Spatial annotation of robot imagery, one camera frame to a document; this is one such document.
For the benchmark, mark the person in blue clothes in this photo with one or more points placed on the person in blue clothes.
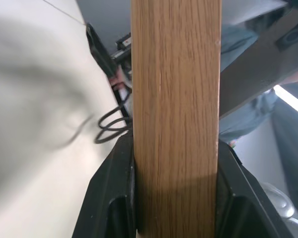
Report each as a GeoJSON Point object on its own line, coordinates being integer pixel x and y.
{"type": "Point", "coordinates": [238, 42]}

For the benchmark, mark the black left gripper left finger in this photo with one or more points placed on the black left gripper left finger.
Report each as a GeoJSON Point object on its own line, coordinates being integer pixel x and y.
{"type": "Point", "coordinates": [109, 188]}

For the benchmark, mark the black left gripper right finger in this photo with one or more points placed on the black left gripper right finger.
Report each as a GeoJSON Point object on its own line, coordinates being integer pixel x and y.
{"type": "Point", "coordinates": [243, 198]}

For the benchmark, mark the black machine with red dot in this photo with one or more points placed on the black machine with red dot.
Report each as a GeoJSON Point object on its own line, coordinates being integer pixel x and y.
{"type": "Point", "coordinates": [124, 47]}

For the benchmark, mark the silver robot body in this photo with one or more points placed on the silver robot body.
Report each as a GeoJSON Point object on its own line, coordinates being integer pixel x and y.
{"type": "Point", "coordinates": [280, 203]}

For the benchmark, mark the wooden plank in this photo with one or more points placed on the wooden plank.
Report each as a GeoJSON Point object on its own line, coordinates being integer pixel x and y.
{"type": "Point", "coordinates": [175, 111]}

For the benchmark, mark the black bar at table edge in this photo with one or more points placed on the black bar at table edge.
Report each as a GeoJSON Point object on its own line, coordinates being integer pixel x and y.
{"type": "Point", "coordinates": [99, 49]}

